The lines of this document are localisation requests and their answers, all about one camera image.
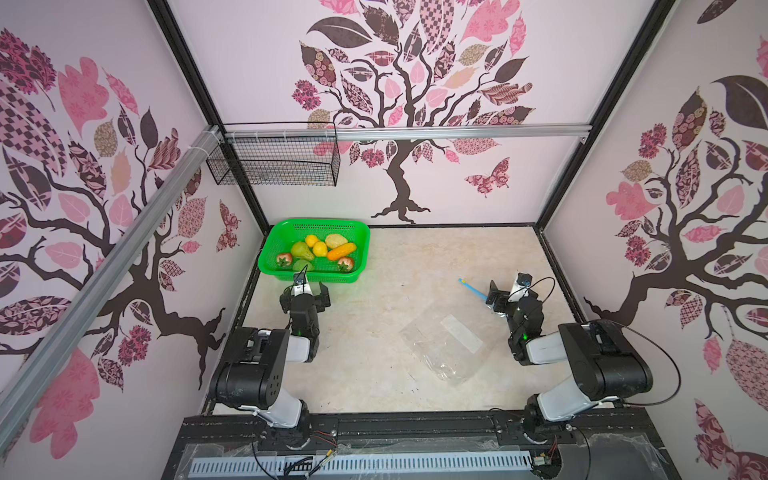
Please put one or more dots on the clear zip top bag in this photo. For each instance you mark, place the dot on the clear zip top bag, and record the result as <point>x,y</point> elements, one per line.
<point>454,333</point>

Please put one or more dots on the horizontal aluminium rail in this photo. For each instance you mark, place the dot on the horizontal aluminium rail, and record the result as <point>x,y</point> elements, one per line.
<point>412,133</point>

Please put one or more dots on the left diagonal aluminium rail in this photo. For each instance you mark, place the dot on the left diagonal aluminium rail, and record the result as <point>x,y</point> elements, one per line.
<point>37,373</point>

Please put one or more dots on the white slotted cable duct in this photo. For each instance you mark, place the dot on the white slotted cable duct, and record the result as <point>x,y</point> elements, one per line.
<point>357,465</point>

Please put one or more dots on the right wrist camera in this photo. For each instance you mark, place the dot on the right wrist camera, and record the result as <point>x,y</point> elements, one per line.
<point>521,286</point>

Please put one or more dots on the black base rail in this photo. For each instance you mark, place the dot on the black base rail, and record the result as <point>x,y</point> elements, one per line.
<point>602,444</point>

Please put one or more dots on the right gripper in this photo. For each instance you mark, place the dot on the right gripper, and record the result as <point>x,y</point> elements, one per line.
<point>499,298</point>

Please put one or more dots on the black wire basket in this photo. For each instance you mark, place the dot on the black wire basket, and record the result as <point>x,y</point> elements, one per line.
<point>277,154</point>

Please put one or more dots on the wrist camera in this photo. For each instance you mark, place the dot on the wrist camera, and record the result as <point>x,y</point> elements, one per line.
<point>300,285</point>
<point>521,286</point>

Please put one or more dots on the green plastic basket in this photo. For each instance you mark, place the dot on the green plastic basket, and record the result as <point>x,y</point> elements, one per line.
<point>288,232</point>

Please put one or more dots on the green pear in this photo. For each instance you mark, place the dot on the green pear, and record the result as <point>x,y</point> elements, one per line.
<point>301,251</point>

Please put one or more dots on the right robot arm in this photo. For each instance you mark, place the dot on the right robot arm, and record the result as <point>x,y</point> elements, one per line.
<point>604,366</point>

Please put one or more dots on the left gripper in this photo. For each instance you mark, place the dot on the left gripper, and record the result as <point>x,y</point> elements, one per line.
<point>304,299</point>

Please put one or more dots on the beige potato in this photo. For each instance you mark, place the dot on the beige potato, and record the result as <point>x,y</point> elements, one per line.
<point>334,241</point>

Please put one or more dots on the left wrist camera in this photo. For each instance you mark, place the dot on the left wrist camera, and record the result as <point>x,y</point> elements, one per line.
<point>300,285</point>

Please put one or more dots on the left red strawberry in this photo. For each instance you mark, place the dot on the left red strawberry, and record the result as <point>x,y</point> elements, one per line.
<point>284,260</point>

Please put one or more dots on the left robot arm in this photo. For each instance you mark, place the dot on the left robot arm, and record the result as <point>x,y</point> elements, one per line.
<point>249,375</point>

